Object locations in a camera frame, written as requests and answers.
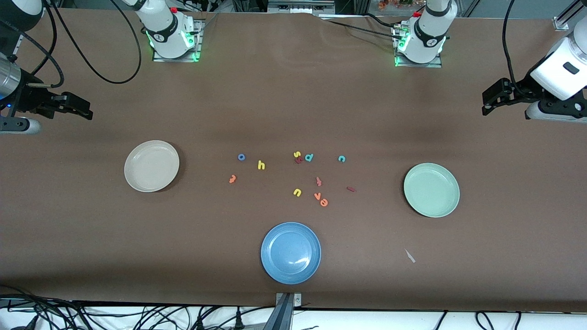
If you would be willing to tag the orange artificial flowers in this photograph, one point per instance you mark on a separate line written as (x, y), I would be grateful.
(390, 4)

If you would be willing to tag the grey power strip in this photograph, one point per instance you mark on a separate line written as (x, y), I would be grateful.
(298, 5)

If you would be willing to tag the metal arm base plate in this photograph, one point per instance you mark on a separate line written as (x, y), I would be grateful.
(412, 65)
(198, 41)

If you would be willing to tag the blue plate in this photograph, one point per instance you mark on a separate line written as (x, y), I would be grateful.
(290, 253)

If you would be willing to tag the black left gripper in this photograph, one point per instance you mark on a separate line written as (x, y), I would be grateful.
(519, 92)

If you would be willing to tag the beige brown plate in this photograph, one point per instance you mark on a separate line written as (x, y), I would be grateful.
(151, 166)

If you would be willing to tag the dark grey pole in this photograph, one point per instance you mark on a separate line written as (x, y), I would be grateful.
(279, 318)

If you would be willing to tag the silver metal bracket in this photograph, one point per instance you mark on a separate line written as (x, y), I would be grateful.
(297, 300)

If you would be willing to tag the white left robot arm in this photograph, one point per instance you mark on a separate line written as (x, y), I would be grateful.
(429, 27)

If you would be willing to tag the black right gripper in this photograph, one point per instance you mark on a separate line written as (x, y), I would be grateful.
(28, 99)

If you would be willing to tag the small grey paper scrap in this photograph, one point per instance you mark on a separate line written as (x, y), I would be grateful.
(410, 256)

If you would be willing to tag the black power plug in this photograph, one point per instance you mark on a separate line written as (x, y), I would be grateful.
(199, 324)
(238, 321)

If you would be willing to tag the brown table cover sheet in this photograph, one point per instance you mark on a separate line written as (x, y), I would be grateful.
(293, 91)

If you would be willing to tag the light green plate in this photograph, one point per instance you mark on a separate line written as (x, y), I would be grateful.
(431, 190)

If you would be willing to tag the aluminium frame rail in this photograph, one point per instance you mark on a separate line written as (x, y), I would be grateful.
(562, 22)
(16, 46)

